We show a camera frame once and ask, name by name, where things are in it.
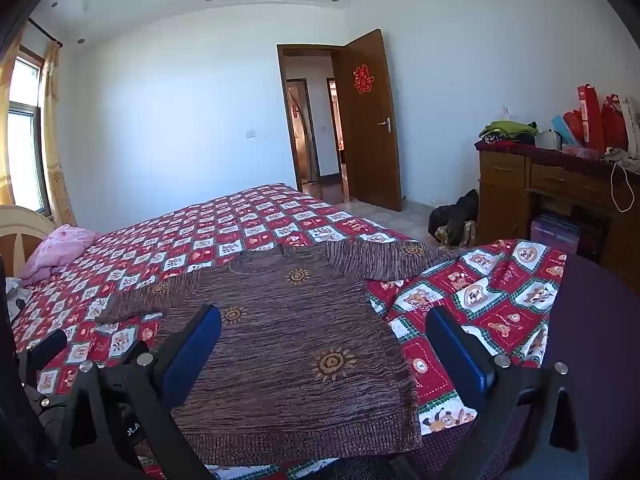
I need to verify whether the purple box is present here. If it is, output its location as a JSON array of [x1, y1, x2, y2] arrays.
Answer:
[[530, 212, 581, 256]]

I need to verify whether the red door decoration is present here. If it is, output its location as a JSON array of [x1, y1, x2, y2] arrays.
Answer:
[[352, 64, 374, 95]]

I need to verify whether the wooden desk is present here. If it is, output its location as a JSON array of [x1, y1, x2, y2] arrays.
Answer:
[[475, 142, 640, 291]]

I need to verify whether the pile of folded clothes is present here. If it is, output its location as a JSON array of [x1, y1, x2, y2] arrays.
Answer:
[[478, 120, 539, 146]]

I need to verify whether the white paper bag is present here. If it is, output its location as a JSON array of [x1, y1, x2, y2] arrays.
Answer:
[[620, 95, 640, 157]]

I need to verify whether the pink pillow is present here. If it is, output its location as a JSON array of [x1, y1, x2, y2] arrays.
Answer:
[[20, 225, 101, 288]]

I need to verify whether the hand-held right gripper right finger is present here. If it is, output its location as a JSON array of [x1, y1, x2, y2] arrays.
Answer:
[[400, 305, 592, 480]]

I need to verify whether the white crumpled cloth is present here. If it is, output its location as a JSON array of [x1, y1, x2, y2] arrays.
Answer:
[[2, 277, 26, 322]]

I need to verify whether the wooden door frame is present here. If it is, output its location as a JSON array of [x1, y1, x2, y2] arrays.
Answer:
[[276, 42, 347, 195]]

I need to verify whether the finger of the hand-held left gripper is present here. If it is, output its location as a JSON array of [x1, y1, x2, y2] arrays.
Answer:
[[20, 329, 69, 377]]

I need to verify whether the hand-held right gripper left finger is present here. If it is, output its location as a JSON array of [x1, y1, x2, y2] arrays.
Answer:
[[56, 304, 223, 480]]

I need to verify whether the person's dark purple clothing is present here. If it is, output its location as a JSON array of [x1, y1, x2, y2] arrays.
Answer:
[[542, 252, 640, 480]]

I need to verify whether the small red bag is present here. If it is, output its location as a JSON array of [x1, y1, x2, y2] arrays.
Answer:
[[562, 109, 586, 146]]

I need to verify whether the white kettle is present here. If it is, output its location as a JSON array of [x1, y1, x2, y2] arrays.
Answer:
[[535, 130, 564, 152]]

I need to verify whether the brown knitted sweater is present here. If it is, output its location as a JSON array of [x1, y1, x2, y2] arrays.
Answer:
[[95, 240, 451, 466]]

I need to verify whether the black bag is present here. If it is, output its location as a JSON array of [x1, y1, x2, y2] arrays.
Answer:
[[427, 189, 480, 250]]

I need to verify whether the curtain rod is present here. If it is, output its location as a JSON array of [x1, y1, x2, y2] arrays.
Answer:
[[27, 17, 64, 49]]

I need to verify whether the red printed bedspread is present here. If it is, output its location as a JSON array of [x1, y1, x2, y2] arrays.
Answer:
[[10, 182, 568, 480]]

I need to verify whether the dark dotted cloth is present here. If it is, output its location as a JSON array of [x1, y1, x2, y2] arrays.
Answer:
[[320, 405, 546, 480]]

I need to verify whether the brown wooden door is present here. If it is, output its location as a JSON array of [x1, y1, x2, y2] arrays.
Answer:
[[332, 29, 403, 212]]

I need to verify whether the yellow curtain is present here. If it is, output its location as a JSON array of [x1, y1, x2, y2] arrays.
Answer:
[[42, 40, 78, 228]]

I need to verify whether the window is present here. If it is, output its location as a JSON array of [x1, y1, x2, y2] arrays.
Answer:
[[0, 45, 51, 216]]

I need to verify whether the wooden headboard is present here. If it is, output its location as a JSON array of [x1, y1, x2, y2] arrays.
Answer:
[[0, 205, 56, 281]]

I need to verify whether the dark red desk cloth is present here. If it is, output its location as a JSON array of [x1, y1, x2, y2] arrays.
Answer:
[[474, 139, 640, 177]]

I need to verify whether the tall red gift bag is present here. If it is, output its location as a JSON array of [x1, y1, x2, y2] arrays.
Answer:
[[577, 84, 606, 154]]

